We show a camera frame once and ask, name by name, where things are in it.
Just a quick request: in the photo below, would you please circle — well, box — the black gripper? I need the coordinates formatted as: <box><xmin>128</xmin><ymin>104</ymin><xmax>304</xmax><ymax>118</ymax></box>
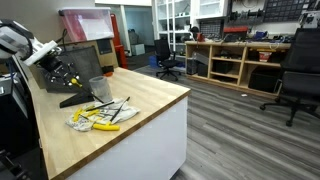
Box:
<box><xmin>40</xmin><ymin>55</ymin><xmax>79</xmax><ymax>86</ymax></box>

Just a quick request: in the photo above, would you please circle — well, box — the yellow T-handle hex key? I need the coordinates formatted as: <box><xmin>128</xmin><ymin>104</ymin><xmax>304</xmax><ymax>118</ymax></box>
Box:
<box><xmin>70</xmin><ymin>78</ymin><xmax>104</xmax><ymax>103</ymax></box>

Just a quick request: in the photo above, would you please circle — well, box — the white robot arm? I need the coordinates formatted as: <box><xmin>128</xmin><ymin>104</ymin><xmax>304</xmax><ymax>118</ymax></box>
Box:
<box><xmin>0</xmin><ymin>19</ymin><xmax>83</xmax><ymax>88</ymax></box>

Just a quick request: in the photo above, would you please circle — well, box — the black wedge platform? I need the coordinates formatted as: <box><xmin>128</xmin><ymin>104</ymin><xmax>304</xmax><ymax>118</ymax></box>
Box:
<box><xmin>59</xmin><ymin>92</ymin><xmax>94</xmax><ymax>108</ymax></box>

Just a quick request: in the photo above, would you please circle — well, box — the cardboard box with black panel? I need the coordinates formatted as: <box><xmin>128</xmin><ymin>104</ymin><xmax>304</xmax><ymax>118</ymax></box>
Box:
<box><xmin>25</xmin><ymin>39</ymin><xmax>119</xmax><ymax>89</ymax></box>

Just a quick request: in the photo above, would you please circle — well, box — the dark grey tote bag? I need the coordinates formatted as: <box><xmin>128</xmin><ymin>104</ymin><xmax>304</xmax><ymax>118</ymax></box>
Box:
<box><xmin>37</xmin><ymin>46</ymin><xmax>103</xmax><ymax>93</ymax></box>

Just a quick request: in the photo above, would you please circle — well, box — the clear plastic storage bin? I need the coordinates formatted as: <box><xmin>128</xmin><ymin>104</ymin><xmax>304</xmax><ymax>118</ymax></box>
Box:
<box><xmin>58</xmin><ymin>7</ymin><xmax>114</xmax><ymax>42</ymax></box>

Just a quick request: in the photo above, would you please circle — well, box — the red tool cart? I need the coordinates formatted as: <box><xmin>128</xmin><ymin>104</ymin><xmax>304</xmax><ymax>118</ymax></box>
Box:
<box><xmin>111</xmin><ymin>13</ymin><xmax>128</xmax><ymax>69</ymax></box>

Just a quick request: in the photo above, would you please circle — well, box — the white patterned cloth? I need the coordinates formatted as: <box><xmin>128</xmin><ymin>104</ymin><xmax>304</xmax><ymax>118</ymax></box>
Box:
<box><xmin>65</xmin><ymin>98</ymin><xmax>140</xmax><ymax>132</ymax></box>

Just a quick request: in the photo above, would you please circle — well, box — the black hex key rod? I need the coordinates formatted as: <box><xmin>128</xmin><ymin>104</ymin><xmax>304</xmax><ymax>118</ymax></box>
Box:
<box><xmin>110</xmin><ymin>96</ymin><xmax>131</xmax><ymax>124</ymax></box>

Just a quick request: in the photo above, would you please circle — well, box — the black office chair far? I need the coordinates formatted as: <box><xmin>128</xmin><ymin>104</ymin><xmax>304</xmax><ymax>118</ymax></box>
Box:
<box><xmin>154</xmin><ymin>39</ymin><xmax>181</xmax><ymax>80</ymax></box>

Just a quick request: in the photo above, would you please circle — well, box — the black office chair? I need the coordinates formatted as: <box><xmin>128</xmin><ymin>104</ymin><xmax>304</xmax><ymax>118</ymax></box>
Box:
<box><xmin>260</xmin><ymin>28</ymin><xmax>320</xmax><ymax>127</ymax></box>
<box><xmin>154</xmin><ymin>39</ymin><xmax>181</xmax><ymax>80</ymax></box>

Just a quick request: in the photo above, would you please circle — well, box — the white glass door cabinet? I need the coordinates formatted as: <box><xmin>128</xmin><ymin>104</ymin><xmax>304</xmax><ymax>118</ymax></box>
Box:
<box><xmin>152</xmin><ymin>0</ymin><xmax>229</xmax><ymax>56</ymax></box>

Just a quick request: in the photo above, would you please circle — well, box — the wooden shelf workbench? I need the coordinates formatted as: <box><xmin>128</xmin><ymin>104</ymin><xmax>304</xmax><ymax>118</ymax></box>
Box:
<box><xmin>185</xmin><ymin>41</ymin><xmax>290</xmax><ymax>98</ymax></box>

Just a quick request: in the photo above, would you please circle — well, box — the black office chair near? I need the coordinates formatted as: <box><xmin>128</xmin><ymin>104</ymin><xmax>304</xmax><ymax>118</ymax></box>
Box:
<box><xmin>260</xmin><ymin>28</ymin><xmax>320</xmax><ymax>127</ymax></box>

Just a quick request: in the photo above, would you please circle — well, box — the yellow T-handle tool left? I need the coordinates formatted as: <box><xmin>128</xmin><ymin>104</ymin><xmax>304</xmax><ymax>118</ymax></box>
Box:
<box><xmin>73</xmin><ymin>108</ymin><xmax>83</xmax><ymax>122</ymax></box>

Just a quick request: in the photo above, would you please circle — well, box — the yellow t-handle tool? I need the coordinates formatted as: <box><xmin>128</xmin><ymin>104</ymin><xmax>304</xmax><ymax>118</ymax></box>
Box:
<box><xmin>73</xmin><ymin>108</ymin><xmax>83</xmax><ymax>122</ymax></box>
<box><xmin>93</xmin><ymin>122</ymin><xmax>120</xmax><ymax>131</ymax></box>

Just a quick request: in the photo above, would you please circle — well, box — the yellow T-handle tool front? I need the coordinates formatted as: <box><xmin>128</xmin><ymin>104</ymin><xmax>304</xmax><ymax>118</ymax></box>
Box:
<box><xmin>93</xmin><ymin>122</ymin><xmax>120</xmax><ymax>131</ymax></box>

